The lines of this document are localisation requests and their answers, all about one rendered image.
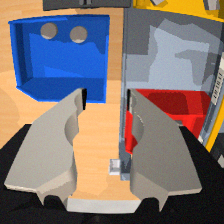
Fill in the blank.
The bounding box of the grey round disc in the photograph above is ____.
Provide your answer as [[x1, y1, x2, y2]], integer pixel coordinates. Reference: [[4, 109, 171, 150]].
[[40, 22, 58, 39], [70, 26, 88, 43]]

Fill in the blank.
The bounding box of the black case with orange latches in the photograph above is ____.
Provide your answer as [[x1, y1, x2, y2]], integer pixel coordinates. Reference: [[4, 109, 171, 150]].
[[210, 133, 224, 170]]

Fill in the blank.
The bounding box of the yellow open bin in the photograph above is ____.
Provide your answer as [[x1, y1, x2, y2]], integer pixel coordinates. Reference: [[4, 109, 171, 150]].
[[133, 0, 224, 23]]

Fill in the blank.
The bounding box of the blue bin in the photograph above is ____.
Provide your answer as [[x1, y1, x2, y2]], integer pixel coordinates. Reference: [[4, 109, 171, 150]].
[[8, 14, 110, 104]]

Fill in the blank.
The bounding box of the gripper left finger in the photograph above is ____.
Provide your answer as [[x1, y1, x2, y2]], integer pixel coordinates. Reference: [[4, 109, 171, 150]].
[[0, 88, 87, 216]]

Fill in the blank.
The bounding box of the red open bin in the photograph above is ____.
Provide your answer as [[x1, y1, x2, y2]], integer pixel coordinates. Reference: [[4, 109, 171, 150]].
[[124, 89, 211, 154]]

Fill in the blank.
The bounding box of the yellow flat bar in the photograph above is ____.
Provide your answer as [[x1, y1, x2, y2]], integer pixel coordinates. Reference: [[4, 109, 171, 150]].
[[205, 95, 224, 152]]

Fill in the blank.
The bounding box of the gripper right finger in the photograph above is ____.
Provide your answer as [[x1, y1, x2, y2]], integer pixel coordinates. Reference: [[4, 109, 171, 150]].
[[127, 88, 224, 224]]

